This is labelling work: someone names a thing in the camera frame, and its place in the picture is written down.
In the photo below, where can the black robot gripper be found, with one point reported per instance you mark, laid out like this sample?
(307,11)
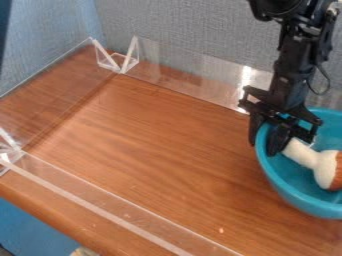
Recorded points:
(279,105)

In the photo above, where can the blue plastic bowl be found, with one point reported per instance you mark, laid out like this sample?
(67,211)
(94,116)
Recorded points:
(291,179)

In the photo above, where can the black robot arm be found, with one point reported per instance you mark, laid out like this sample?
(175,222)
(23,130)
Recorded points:
(307,22)

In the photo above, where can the white brown toy mushroom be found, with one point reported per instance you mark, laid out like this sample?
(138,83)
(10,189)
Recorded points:
(325,163)

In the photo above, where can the clear acrylic back barrier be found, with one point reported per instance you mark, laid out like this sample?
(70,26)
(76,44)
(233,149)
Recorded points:
(198,75)

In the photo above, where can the clear acrylic barrier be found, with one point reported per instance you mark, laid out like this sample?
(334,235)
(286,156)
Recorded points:
(198,75)
(146,224)
(26,61)

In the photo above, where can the clear acrylic front barrier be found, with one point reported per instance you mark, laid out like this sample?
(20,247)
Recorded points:
(146,224)

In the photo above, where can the clear acrylic left barrier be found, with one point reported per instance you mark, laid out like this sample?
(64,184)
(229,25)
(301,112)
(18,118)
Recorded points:
(26,61)

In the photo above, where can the clear acrylic left bracket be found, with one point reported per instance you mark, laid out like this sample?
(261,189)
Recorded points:
(10,151)

